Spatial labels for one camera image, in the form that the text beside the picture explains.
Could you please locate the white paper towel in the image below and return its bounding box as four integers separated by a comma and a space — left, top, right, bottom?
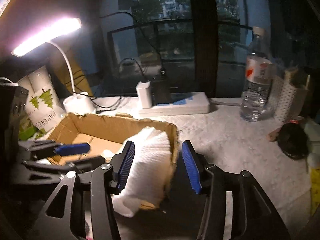
112, 126, 171, 217

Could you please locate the green paper cup pack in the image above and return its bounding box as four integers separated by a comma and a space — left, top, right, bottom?
18, 115, 47, 141

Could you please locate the cardboard box tray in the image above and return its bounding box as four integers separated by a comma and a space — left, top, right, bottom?
48, 113, 178, 209

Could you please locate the white paper cup pack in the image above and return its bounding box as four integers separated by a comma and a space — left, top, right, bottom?
18, 66, 65, 133

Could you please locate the white desk lamp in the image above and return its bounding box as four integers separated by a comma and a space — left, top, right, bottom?
11, 17, 97, 114

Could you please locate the white patterned tablecloth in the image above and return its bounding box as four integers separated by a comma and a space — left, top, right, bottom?
60, 96, 313, 240

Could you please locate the yellow package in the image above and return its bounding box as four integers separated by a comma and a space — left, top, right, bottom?
309, 167, 320, 215

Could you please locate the black round object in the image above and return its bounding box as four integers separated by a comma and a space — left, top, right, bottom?
276, 122, 309, 160

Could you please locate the white charger adapter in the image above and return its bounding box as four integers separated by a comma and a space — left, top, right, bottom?
136, 81, 152, 109

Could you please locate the black charger adapter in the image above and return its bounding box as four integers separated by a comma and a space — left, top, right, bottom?
152, 69, 171, 104

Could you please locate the white perforated organizer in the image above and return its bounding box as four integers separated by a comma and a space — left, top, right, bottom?
269, 67, 310, 124

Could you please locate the clear water bottle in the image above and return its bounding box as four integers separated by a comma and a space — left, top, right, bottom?
240, 27, 273, 122

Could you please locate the white power strip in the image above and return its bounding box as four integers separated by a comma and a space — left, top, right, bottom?
138, 92, 210, 117

